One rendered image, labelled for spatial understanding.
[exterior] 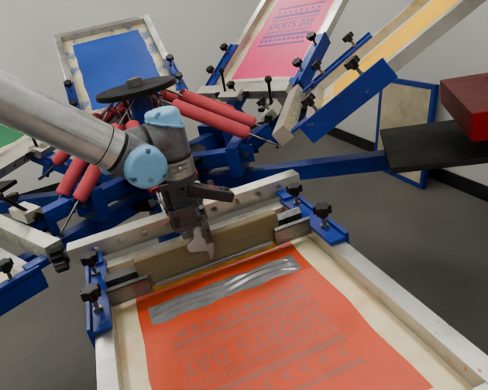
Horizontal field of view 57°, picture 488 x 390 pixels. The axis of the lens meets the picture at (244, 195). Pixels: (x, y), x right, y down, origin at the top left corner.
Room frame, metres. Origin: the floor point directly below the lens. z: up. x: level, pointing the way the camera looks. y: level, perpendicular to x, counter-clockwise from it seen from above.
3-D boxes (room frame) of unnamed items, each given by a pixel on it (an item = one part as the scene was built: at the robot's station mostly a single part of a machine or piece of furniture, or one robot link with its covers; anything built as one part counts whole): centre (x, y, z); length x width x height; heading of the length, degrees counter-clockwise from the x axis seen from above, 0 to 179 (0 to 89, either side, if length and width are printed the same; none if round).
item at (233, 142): (1.75, 0.31, 0.99); 0.82 x 0.79 x 0.12; 14
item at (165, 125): (0.94, 0.13, 1.32); 0.09 x 0.08 x 0.11; 113
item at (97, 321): (0.90, 0.38, 0.98); 0.30 x 0.05 x 0.07; 14
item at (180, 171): (0.93, 0.13, 1.24); 0.08 x 0.08 x 0.05
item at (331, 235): (1.03, -0.16, 0.98); 0.30 x 0.05 x 0.07; 14
